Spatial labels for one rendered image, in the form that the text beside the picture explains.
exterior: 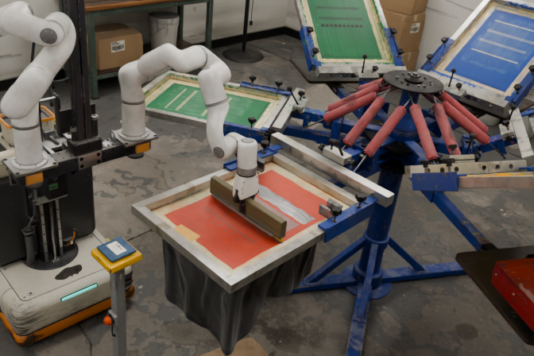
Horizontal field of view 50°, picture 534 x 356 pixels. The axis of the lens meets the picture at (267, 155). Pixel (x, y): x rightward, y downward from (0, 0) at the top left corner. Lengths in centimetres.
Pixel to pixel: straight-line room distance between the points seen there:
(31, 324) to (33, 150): 105
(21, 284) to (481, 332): 246
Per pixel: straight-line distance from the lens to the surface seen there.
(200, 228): 221
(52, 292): 299
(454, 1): 650
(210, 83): 207
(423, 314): 349
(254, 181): 218
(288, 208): 236
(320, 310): 333
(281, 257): 205
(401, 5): 631
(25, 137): 220
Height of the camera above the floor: 226
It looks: 29 degrees down
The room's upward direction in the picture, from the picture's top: 7 degrees clockwise
